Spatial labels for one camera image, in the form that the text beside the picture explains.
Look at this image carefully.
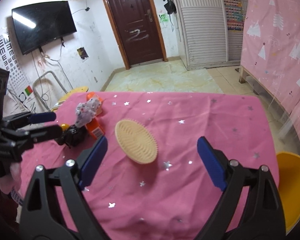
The black plastic bag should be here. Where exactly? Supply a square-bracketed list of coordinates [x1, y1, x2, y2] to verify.
[55, 125, 88, 148]

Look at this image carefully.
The long orange box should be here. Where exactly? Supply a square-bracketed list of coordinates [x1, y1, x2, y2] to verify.
[85, 117, 105, 140]

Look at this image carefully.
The patterned wrapper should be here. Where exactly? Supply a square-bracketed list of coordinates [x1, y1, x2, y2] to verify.
[75, 102, 96, 128]

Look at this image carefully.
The small orange box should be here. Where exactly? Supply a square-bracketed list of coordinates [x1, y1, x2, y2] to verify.
[86, 92, 103, 116]

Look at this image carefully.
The yellow plastic trash bin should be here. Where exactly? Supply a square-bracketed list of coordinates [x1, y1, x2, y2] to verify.
[276, 152, 300, 233]

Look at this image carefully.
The left hand pink sleeve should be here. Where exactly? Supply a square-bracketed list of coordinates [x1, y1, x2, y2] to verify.
[0, 163, 21, 194]

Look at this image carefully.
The orange plastic ball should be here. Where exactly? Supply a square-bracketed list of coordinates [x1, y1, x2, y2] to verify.
[61, 124, 70, 132]

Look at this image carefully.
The eye test chart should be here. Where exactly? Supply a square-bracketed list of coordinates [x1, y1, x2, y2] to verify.
[0, 33, 37, 113]

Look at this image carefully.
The beige oval bristle brush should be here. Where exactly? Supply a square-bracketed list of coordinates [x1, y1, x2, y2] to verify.
[115, 119, 158, 165]

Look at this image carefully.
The pink star tablecloth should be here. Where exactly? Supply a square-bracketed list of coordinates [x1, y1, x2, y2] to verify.
[19, 92, 286, 239]

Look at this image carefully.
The wooden seat metal chair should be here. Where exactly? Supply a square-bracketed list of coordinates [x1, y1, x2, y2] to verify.
[32, 70, 89, 111]

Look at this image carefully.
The white slatted wardrobe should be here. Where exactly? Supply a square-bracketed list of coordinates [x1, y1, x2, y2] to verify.
[174, 0, 248, 70]

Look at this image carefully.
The pink tree-print bed curtain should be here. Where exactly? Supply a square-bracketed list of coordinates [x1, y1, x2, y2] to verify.
[241, 0, 300, 140]

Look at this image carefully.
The dark brown wooden door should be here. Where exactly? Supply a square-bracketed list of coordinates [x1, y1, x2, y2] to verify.
[102, 0, 167, 70]

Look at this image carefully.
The black wall television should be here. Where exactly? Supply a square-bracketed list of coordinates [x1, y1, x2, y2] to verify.
[12, 1, 77, 55]

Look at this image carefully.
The wooden bed frame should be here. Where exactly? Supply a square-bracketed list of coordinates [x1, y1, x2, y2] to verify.
[237, 65, 289, 116]

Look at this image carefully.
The colourful wall chart poster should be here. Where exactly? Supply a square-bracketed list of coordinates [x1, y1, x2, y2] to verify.
[223, 0, 244, 31]

